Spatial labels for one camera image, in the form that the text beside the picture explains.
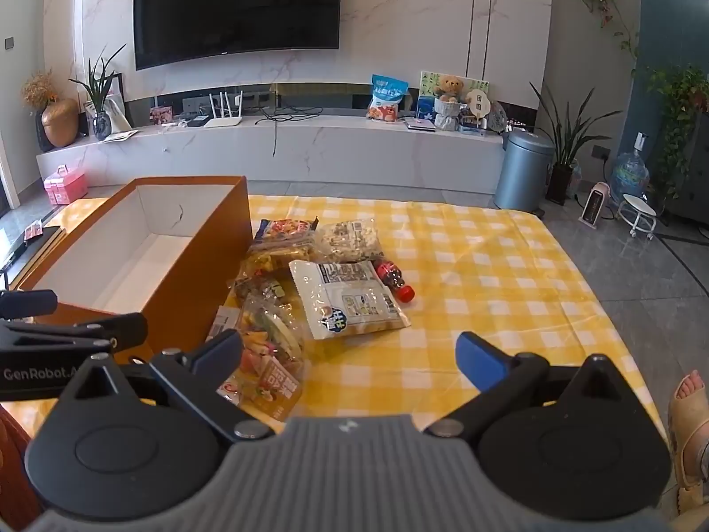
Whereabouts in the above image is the dark brown snack bag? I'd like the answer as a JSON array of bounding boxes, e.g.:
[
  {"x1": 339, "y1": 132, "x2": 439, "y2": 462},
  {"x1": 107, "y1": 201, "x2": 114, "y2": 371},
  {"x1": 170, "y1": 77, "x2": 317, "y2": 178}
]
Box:
[{"x1": 232, "y1": 275, "x2": 291, "y2": 309}]

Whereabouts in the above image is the blue white snack bag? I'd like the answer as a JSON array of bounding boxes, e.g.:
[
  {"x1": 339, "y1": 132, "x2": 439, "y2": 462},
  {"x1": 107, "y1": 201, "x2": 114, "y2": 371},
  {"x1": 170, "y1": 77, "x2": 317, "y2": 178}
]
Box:
[{"x1": 366, "y1": 74, "x2": 409, "y2": 122}]

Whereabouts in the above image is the small cola bottle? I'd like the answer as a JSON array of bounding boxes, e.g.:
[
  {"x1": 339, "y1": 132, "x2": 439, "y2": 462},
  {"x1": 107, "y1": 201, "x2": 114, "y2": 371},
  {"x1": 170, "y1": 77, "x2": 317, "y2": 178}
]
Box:
[{"x1": 374, "y1": 258, "x2": 416, "y2": 304}]

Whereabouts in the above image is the white wifi router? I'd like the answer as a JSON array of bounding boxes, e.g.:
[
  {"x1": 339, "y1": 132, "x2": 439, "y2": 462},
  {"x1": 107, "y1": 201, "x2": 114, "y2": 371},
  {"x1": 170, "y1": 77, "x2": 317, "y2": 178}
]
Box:
[{"x1": 206, "y1": 91, "x2": 243, "y2": 129}]

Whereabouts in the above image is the teddy bear in basket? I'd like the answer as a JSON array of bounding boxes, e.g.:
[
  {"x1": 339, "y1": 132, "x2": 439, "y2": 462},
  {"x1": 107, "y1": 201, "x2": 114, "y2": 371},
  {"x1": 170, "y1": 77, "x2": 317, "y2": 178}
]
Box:
[{"x1": 434, "y1": 74, "x2": 464, "y2": 131}]

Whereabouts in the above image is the pink small heater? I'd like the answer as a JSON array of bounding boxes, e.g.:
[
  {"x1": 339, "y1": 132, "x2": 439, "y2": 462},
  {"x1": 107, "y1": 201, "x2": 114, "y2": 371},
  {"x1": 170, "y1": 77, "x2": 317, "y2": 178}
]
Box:
[{"x1": 579, "y1": 181, "x2": 609, "y2": 229}]

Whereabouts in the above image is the blue glass plant vase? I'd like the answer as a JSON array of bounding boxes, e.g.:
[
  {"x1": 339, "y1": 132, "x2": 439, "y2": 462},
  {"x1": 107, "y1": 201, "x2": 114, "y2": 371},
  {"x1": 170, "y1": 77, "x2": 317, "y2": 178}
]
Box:
[{"x1": 93, "y1": 110, "x2": 113, "y2": 141}]

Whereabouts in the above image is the climbing green plant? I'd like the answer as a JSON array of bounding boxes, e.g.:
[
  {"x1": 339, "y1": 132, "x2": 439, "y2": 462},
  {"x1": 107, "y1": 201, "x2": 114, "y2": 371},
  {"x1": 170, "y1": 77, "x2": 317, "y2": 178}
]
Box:
[{"x1": 649, "y1": 65, "x2": 708, "y2": 202}]

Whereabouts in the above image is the mixed veggie crisps bag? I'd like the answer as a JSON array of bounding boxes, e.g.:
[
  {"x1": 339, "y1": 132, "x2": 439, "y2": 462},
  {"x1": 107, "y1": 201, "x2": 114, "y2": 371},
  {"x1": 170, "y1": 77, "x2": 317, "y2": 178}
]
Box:
[{"x1": 218, "y1": 293, "x2": 305, "y2": 422}]

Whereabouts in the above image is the golden round vase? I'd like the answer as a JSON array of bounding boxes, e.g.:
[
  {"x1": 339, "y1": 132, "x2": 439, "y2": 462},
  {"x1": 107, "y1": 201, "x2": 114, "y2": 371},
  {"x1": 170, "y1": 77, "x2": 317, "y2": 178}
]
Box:
[{"x1": 41, "y1": 98, "x2": 79, "y2": 148}]

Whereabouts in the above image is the blue water jug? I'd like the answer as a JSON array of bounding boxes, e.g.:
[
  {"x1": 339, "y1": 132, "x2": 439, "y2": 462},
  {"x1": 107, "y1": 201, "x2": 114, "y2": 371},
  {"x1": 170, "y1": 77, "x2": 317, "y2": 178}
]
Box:
[{"x1": 611, "y1": 132, "x2": 649, "y2": 205}]

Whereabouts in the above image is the white small stool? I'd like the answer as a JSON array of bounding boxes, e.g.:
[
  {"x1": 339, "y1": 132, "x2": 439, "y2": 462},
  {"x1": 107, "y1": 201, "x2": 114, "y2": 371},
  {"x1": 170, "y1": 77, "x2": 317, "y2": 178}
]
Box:
[{"x1": 616, "y1": 193, "x2": 657, "y2": 240}]

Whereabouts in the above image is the orange Mitti snack bag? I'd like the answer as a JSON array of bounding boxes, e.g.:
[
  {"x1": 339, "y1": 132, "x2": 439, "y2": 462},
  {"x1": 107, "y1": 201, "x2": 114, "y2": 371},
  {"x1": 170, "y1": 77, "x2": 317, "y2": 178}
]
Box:
[{"x1": 246, "y1": 217, "x2": 319, "y2": 271}]

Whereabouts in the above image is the black notebook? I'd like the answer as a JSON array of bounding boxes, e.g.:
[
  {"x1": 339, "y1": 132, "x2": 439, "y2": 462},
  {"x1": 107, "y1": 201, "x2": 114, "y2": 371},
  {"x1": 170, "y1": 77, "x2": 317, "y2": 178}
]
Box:
[{"x1": 1, "y1": 226, "x2": 66, "y2": 291}]

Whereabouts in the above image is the person foot in sandal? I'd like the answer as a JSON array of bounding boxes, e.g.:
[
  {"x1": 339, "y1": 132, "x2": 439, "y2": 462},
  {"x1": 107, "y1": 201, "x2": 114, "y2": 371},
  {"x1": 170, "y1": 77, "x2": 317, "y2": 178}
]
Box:
[{"x1": 668, "y1": 370, "x2": 709, "y2": 514}]

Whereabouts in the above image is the black wall television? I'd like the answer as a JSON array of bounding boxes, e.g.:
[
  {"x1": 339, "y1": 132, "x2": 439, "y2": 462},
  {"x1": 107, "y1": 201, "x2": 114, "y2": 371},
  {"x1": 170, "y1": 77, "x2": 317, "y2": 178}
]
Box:
[{"x1": 133, "y1": 0, "x2": 341, "y2": 70}]

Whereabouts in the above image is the pink storage case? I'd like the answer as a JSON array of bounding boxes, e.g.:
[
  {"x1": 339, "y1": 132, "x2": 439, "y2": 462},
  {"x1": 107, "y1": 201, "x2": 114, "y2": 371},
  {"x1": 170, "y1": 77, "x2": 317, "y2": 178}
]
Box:
[{"x1": 43, "y1": 164, "x2": 89, "y2": 205}]

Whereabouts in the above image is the blue metal trash bin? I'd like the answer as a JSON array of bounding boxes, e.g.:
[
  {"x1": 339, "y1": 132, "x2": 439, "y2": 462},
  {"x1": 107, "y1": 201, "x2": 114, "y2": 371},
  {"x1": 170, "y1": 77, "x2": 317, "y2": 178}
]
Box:
[{"x1": 494, "y1": 130, "x2": 554, "y2": 213}]

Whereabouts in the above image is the potted long-leaf plant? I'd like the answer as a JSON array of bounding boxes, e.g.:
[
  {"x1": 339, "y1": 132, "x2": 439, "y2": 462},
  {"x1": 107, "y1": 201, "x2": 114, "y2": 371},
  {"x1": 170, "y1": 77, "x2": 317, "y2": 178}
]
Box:
[{"x1": 530, "y1": 84, "x2": 621, "y2": 205}]

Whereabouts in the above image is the white marble TV console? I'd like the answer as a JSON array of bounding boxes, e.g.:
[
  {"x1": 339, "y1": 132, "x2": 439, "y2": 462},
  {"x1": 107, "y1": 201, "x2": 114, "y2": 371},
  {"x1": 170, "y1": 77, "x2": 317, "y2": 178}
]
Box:
[{"x1": 37, "y1": 115, "x2": 505, "y2": 195}]

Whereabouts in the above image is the orange cardboard box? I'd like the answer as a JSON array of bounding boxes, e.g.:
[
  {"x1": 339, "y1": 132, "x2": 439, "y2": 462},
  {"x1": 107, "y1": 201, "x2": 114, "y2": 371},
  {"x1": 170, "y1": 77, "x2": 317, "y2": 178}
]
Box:
[{"x1": 23, "y1": 176, "x2": 253, "y2": 363}]

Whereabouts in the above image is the yellow checkered tablecloth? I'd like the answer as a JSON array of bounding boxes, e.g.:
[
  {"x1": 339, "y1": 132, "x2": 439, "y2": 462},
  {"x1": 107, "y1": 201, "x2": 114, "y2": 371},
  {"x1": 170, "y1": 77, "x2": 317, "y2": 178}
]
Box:
[{"x1": 249, "y1": 196, "x2": 657, "y2": 426}]

